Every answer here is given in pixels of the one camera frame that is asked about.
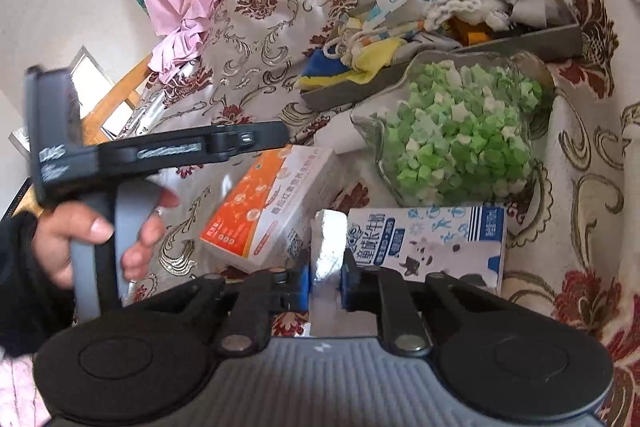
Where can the pastel striped baby garment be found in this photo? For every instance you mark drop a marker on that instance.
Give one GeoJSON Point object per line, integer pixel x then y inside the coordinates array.
{"type": "Point", "coordinates": [410, 37]}

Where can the pile of green paper stars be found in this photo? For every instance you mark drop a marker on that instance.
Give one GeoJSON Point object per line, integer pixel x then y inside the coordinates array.
{"type": "Point", "coordinates": [450, 137]}

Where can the blue and white milk carton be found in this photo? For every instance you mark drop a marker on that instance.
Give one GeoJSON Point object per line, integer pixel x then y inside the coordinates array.
{"type": "Point", "coordinates": [425, 237]}

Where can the orange and white box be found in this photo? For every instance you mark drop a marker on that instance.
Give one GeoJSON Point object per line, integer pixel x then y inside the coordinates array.
{"type": "Point", "coordinates": [270, 207]}

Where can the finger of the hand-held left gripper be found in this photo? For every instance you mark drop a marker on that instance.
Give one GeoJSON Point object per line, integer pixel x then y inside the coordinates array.
{"type": "Point", "coordinates": [272, 136]}

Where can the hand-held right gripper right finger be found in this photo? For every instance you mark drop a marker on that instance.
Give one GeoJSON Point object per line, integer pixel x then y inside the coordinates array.
{"type": "Point", "coordinates": [346, 289]}

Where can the person's pink clothing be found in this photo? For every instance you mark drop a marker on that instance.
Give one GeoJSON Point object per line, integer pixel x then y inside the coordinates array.
{"type": "Point", "coordinates": [20, 397]}

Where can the person's left hand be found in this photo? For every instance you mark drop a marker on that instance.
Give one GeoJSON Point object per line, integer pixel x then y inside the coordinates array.
{"type": "Point", "coordinates": [60, 247]}

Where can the orange fabric band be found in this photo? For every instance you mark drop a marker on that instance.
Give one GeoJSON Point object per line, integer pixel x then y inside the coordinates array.
{"type": "Point", "coordinates": [470, 34]}

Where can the grey window frame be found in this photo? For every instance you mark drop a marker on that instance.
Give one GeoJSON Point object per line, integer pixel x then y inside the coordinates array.
{"type": "Point", "coordinates": [92, 74]}

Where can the glass jar of green stars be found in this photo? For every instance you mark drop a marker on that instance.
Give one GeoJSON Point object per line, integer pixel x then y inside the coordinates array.
{"type": "Point", "coordinates": [367, 127]}

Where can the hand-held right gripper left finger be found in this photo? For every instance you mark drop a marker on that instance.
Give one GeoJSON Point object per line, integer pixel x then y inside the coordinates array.
{"type": "Point", "coordinates": [302, 289]}

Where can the floral satin bedspread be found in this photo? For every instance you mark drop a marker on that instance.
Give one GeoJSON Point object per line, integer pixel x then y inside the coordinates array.
{"type": "Point", "coordinates": [575, 132]}

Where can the grey tray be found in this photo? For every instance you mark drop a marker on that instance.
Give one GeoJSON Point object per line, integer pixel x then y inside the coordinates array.
{"type": "Point", "coordinates": [550, 39]}

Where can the dark striped sock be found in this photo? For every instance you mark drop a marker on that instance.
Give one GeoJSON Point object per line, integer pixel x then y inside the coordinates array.
{"type": "Point", "coordinates": [520, 29]}

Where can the cartoon print towel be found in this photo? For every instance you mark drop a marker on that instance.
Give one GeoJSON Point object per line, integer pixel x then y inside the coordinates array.
{"type": "Point", "coordinates": [340, 68]}

